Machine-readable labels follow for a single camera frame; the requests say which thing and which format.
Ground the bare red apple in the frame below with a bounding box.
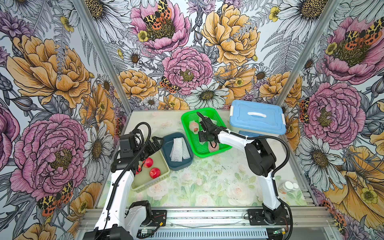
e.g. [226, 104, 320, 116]
[136, 166, 142, 175]
[143, 158, 154, 168]
[149, 168, 162, 179]

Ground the white foam net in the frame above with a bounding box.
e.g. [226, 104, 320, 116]
[182, 139, 191, 160]

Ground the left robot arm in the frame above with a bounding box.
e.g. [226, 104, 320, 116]
[83, 122, 164, 240]

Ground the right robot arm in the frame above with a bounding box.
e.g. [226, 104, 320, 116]
[197, 112, 293, 225]

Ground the netted apple in basket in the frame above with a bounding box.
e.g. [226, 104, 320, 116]
[189, 121, 200, 135]
[208, 142, 220, 153]

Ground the dark teal plastic tub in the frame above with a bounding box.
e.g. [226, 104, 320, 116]
[162, 132, 194, 171]

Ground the bright green plastic basket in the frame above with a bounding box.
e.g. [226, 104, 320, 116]
[181, 108, 232, 158]

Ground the pale green perforated basket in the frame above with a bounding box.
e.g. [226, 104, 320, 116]
[131, 150, 170, 192]

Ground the blue lidded storage box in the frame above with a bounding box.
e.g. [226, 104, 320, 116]
[230, 100, 287, 137]

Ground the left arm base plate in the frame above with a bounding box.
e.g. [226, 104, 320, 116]
[141, 209, 168, 228]

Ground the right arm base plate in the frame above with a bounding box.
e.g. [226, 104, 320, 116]
[245, 209, 291, 226]

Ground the aluminium front rail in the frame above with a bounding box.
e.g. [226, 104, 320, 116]
[74, 206, 334, 240]

